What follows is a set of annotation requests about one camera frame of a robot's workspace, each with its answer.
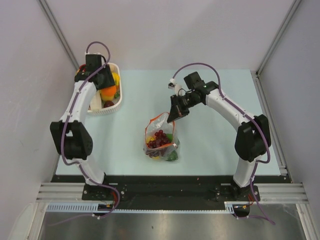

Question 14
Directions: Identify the white plastic basket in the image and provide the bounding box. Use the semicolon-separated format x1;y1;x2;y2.
87;62;123;116

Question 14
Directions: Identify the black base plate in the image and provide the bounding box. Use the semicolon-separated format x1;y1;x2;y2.
51;175;291;209

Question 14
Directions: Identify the green white leek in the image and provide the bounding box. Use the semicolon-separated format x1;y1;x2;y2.
89;91;102;112

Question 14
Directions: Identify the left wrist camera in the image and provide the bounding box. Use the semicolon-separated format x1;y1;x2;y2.
85;51;101;55

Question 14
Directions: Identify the clear orange zip bag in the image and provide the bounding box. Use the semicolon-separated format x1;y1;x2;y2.
143;112;180;162

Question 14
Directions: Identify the dark purple plum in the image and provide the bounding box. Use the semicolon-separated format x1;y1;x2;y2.
103;100;115;108

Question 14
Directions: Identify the aluminium post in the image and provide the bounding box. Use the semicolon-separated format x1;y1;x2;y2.
37;0;80;70
255;0;304;78

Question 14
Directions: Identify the white cable duct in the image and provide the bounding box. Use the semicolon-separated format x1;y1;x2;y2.
46;202;234;214

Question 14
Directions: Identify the aluminium front rail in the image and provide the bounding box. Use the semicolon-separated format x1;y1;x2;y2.
36;182;309;204

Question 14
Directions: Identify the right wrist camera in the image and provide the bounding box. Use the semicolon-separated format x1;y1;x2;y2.
168;78;183;96

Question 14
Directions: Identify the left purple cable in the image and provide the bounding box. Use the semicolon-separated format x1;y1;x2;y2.
47;41;121;226

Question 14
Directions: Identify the dark grape bunch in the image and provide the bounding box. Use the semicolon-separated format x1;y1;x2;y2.
146;129;171;157

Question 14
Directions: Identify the right aluminium post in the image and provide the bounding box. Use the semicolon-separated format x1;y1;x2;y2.
255;0;304;78

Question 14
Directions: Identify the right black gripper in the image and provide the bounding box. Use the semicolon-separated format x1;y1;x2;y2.
168;92;201;124

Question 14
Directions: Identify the purple cable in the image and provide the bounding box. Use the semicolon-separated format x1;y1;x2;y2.
172;62;276;226
47;41;121;226

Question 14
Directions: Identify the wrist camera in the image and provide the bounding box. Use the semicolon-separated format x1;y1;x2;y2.
168;78;183;96
85;51;101;55

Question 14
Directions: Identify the red bell pepper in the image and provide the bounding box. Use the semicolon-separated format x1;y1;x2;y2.
78;64;86;72

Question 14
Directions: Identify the left aluminium post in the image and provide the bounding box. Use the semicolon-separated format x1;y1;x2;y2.
37;0;80;70

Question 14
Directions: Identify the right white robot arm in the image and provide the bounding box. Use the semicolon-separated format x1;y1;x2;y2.
167;72;271;201

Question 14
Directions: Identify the yellow bell pepper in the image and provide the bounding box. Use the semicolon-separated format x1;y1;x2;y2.
146;136;160;160

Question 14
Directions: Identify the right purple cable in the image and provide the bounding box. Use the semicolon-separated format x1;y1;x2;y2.
172;62;276;226

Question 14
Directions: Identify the yellow banana bunch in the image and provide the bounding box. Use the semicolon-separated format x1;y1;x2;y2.
112;72;121;86

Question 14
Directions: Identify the orange fruit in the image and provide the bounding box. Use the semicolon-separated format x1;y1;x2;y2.
100;85;117;98

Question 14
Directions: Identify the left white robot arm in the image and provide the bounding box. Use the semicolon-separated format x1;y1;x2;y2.
49;52;115;200

